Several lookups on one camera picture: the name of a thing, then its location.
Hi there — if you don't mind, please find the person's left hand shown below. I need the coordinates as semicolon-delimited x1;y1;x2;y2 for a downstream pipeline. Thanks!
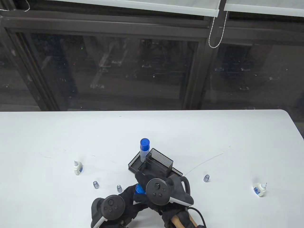
99;185;152;228

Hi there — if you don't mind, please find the person's right hand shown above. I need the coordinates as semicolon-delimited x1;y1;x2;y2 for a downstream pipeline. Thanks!
135;171;190;226

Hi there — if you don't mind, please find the small white glue bottle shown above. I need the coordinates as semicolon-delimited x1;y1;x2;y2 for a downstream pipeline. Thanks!
73;161;83;176
253;183;267;197

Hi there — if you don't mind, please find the person's right forearm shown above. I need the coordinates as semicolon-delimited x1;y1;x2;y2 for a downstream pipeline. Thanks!
171;214;197;228

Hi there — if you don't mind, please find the black left hand controller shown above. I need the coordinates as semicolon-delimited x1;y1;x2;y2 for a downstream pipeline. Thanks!
91;195;126;228

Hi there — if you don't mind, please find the black hand controller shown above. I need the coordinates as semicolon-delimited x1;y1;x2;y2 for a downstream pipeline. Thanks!
146;176;194;206
91;195;126;228

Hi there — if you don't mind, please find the black right hand controller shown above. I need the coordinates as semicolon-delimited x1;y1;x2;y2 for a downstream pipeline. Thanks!
146;176;194;206

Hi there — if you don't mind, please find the black mesh desk organizer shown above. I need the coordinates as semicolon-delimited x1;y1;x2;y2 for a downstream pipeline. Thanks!
128;148;183;188

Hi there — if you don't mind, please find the white roller blind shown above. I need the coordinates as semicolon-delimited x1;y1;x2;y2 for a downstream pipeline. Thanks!
45;0;220;17
224;0;304;17

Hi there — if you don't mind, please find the black cable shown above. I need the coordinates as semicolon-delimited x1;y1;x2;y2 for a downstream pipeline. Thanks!
188;207;207;228

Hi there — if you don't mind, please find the white looped blind cord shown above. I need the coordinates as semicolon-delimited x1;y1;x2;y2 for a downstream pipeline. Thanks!
208;0;229;48

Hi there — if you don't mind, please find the dark window frame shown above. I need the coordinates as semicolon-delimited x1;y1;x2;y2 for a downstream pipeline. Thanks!
0;0;304;112

